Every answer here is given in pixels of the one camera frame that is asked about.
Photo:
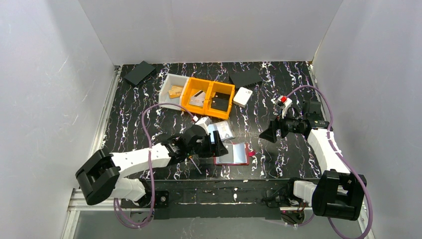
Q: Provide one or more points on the black flat box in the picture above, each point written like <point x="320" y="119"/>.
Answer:
<point x="139" y="73"/>
<point x="246" y="78"/>

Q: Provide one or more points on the silver VIP card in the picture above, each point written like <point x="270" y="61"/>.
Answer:
<point x="198" y="99"/>

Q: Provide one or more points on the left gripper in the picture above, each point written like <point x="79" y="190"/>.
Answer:
<point x="208" y="147"/>

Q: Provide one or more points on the red card holder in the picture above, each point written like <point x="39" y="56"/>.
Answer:
<point x="238" y="154"/>

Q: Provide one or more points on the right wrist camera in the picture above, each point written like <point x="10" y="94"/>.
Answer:
<point x="285" y="103"/>

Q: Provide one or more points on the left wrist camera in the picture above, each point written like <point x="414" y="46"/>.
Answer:
<point x="203" y="122"/>

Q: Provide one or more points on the aluminium table rail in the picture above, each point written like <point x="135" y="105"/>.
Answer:
<point x="77" y="202"/>

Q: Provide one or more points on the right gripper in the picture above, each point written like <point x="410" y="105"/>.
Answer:
<point x="279" y="128"/>

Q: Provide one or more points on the gold card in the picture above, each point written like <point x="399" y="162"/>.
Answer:
<point x="176" y="90"/>
<point x="171" y="96"/>

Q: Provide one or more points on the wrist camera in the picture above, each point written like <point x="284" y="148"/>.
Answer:
<point x="285" y="103"/>
<point x="203" y="122"/>

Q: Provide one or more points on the yellow bin with silver card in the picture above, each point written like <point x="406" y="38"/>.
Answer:
<point x="193" y="86"/>

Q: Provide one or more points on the white plastic bin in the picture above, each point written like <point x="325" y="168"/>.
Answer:
<point x="171" y="80"/>

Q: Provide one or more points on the black flat box left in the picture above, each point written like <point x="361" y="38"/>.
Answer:
<point x="139" y="73"/>

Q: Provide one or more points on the gold card in white bin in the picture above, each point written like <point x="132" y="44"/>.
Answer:
<point x="176" y="90"/>

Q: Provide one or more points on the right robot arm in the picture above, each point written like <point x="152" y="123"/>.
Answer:
<point x="338" y="193"/>

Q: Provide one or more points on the white small box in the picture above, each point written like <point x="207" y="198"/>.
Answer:
<point x="242" y="96"/>

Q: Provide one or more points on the yellow bin with black card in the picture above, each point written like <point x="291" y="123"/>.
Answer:
<point x="222" y="88"/>

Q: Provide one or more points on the grey card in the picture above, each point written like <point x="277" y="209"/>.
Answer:
<point x="220" y="101"/>

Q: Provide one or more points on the black yellow screwdriver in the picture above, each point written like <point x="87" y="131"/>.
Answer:
<point x="195" y="165"/>

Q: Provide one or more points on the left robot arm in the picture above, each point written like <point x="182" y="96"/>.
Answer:
<point x="105" y="175"/>

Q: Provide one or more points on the black flat box right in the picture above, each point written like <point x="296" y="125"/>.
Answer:
<point x="246" y="78"/>

